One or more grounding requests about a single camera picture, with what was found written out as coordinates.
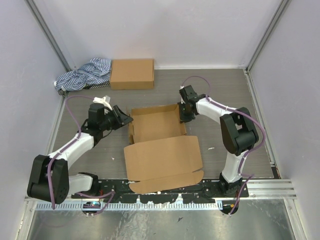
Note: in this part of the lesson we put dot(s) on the white slotted cable duct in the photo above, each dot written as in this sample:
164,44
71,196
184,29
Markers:
178,205

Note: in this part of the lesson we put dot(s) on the aluminium corner post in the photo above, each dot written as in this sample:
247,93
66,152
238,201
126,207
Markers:
48,33
280,10

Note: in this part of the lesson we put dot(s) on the aluminium front frame rail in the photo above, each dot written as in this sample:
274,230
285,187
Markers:
275,188

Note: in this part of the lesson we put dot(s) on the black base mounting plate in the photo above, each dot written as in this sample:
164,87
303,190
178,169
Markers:
206,191

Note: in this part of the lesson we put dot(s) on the right aluminium corner post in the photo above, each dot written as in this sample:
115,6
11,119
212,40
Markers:
280,10

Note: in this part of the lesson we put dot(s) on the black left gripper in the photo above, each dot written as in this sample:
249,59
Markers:
121,120

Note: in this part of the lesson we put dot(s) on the blue white striped cloth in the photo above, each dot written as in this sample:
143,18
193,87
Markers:
96,73

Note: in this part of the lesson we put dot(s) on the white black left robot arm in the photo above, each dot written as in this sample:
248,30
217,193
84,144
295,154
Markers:
50,179

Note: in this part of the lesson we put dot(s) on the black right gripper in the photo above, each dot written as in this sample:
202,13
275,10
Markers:
183,118

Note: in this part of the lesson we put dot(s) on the closed brown cardboard box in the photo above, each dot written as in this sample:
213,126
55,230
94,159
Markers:
132,74

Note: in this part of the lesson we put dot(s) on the brown cardboard box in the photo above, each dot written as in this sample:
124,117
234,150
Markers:
160,149
132,74

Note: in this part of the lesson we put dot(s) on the left aluminium corner post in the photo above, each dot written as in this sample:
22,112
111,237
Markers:
48,33

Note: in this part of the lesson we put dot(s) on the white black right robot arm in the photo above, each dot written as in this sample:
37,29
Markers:
238,131

